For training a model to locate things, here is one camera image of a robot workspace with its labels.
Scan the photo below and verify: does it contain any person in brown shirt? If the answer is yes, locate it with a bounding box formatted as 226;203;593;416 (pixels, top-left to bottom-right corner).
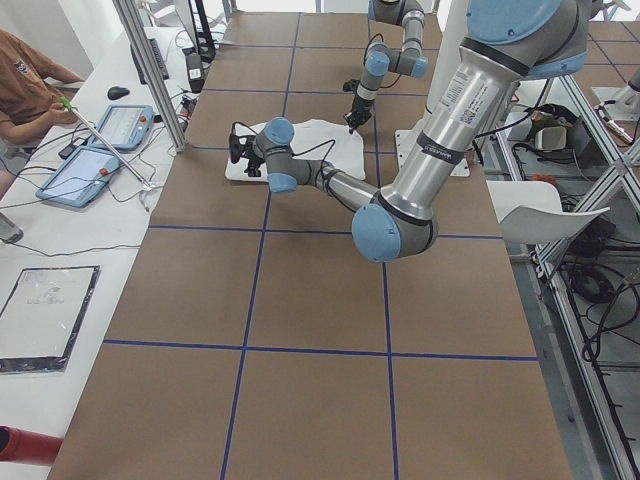
0;28;86;201

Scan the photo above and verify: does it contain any red object at corner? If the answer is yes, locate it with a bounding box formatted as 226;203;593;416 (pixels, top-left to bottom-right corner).
1;426;63;466

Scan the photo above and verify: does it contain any blue teach pendant far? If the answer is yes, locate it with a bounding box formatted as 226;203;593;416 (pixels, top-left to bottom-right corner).
96;105;154;152

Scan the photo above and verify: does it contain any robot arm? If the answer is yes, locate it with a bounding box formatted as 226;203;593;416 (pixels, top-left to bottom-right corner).
343;0;428;134
229;1;592;262

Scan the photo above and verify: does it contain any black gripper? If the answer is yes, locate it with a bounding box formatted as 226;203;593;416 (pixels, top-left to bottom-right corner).
345;95;374;134
246;150;265;178

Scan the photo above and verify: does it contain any blue teach pendant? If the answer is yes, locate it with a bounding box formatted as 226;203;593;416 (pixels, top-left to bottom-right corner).
96;105;154;152
36;146;120;208

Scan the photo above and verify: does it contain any long metal pointer stick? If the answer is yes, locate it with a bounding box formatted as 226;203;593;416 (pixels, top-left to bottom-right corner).
60;97;157;191

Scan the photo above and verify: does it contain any black keyboard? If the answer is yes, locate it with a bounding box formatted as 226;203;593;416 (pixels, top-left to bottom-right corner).
130;38;170;85

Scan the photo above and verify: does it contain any blue teach pendant near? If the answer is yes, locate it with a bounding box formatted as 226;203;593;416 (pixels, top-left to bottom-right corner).
36;146;120;208

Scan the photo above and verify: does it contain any black computer mouse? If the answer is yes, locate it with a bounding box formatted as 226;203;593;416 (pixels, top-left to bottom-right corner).
107;86;130;100

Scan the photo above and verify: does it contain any aluminium frame post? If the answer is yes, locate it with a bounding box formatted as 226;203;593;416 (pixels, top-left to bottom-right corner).
113;0;187;153

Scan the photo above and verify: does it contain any plastic sleeve document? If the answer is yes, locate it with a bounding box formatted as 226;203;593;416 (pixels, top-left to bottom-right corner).
1;265;101;375

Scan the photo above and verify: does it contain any white long sleeve t-shirt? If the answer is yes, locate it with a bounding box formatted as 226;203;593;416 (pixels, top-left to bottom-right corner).
225;119;366;183

